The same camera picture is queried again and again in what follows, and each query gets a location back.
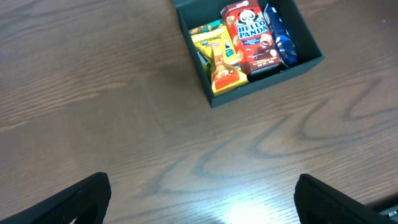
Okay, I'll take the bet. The green Pretz snack box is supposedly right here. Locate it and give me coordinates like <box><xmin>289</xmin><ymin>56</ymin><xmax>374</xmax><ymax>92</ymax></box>
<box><xmin>189</xmin><ymin>19</ymin><xmax>241</xmax><ymax>78</ymax></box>

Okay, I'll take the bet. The long yellow orange snack packet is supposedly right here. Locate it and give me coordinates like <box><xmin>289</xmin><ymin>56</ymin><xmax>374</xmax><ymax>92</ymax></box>
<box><xmin>193</xmin><ymin>28</ymin><xmax>248</xmax><ymax>96</ymax></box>

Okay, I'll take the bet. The black gift box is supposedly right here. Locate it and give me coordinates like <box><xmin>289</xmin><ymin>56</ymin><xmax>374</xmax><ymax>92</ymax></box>
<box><xmin>173</xmin><ymin>0</ymin><xmax>325</xmax><ymax>108</ymax></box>

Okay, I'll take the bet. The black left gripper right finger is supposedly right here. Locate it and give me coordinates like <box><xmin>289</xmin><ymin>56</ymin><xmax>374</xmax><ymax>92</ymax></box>
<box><xmin>294</xmin><ymin>174</ymin><xmax>397</xmax><ymax>224</ymax></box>

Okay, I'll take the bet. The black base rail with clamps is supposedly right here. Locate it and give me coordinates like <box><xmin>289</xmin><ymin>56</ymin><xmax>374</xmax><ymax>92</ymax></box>
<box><xmin>369</xmin><ymin>197</ymin><xmax>397</xmax><ymax>222</ymax></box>

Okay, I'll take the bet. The blue Dairy Milk chocolate bar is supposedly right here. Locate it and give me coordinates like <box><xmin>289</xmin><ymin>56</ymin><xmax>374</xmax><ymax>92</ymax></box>
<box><xmin>263</xmin><ymin>3</ymin><xmax>299</xmax><ymax>68</ymax></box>

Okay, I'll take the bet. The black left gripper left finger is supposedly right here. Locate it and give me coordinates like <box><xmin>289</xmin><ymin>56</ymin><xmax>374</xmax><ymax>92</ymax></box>
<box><xmin>1</xmin><ymin>172</ymin><xmax>111</xmax><ymax>224</ymax></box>

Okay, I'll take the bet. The red Hello Panda box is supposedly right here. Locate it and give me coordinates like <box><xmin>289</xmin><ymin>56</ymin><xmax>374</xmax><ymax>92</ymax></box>
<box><xmin>221</xmin><ymin>0</ymin><xmax>282</xmax><ymax>75</ymax></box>

